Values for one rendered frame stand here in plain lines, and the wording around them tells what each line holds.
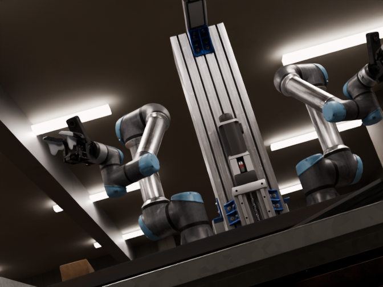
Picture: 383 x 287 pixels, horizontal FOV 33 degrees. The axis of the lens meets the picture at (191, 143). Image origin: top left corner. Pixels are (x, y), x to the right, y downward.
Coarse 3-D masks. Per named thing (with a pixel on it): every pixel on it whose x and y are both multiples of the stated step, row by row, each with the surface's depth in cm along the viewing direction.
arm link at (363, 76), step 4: (364, 68) 229; (360, 72) 231; (364, 72) 229; (360, 76) 230; (364, 76) 229; (368, 76) 228; (360, 80) 231; (364, 80) 230; (368, 80) 229; (372, 80) 228; (364, 84) 231; (368, 84) 230; (372, 84) 230
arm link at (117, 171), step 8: (104, 168) 230; (112, 168) 229; (120, 168) 227; (104, 176) 229; (112, 176) 228; (120, 176) 226; (104, 184) 229; (112, 184) 227; (120, 184) 227; (128, 184) 228; (112, 192) 227; (120, 192) 228
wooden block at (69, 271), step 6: (66, 264) 137; (72, 264) 137; (78, 264) 137; (84, 264) 137; (60, 270) 136; (66, 270) 136; (72, 270) 136; (78, 270) 136; (84, 270) 136; (90, 270) 139; (66, 276) 136; (72, 276) 136; (78, 276) 136
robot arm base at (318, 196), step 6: (324, 186) 238; (330, 186) 239; (306, 192) 241; (312, 192) 239; (318, 192) 237; (324, 192) 237; (330, 192) 237; (336, 192) 239; (306, 198) 242; (312, 198) 238; (318, 198) 236; (324, 198) 235; (330, 198) 235
